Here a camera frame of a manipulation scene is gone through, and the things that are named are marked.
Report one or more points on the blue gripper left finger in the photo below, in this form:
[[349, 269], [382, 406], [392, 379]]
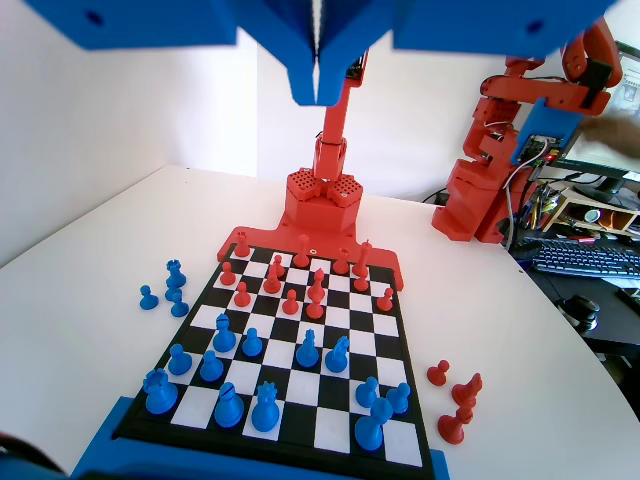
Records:
[[295, 40]]

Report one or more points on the blue bishop chess piece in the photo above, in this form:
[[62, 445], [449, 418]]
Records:
[[223, 340], [228, 410]]

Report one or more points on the red king chess piece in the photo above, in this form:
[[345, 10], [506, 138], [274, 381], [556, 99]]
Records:
[[363, 262]]

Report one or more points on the red bishop chess piece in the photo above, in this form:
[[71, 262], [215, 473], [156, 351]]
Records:
[[317, 285]]

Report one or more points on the blue rook chess piece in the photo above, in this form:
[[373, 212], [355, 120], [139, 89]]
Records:
[[160, 397], [175, 275]]

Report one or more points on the red queen chess piece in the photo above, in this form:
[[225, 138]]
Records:
[[301, 257]]

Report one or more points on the captured red chess pieces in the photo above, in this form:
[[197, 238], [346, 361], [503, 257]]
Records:
[[452, 427]]

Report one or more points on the black white chess board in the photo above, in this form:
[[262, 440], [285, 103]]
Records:
[[300, 395]]

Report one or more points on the red robot arm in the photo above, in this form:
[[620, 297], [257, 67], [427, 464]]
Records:
[[320, 200]]

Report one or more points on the blue controller board holder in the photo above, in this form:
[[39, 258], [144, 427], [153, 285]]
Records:
[[542, 120]]

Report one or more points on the black computer monitor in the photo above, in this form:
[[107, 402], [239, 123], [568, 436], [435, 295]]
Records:
[[630, 75]]

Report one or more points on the blue pawn chess piece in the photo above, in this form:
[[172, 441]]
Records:
[[366, 395], [179, 364], [148, 301], [171, 294], [398, 400], [179, 307], [211, 369], [251, 345]]

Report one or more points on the black computer keyboard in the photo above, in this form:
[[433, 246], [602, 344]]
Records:
[[585, 257]]

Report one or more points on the blue board mounting plate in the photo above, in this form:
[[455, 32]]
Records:
[[100, 450]]

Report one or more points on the blue queen chess piece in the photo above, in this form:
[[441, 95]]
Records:
[[265, 412]]

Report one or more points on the wooden desk organizer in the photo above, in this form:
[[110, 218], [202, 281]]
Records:
[[575, 202]]

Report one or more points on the dark desk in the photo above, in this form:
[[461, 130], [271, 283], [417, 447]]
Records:
[[615, 325]]

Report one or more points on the red rook chess piece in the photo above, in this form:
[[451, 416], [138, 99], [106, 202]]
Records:
[[242, 247], [341, 265]]

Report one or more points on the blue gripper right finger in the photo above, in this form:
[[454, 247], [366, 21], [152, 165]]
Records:
[[340, 40]]

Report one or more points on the black round desk device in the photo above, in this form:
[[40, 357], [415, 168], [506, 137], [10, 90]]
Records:
[[580, 307]]

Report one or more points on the person's hand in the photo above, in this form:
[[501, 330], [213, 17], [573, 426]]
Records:
[[617, 132]]

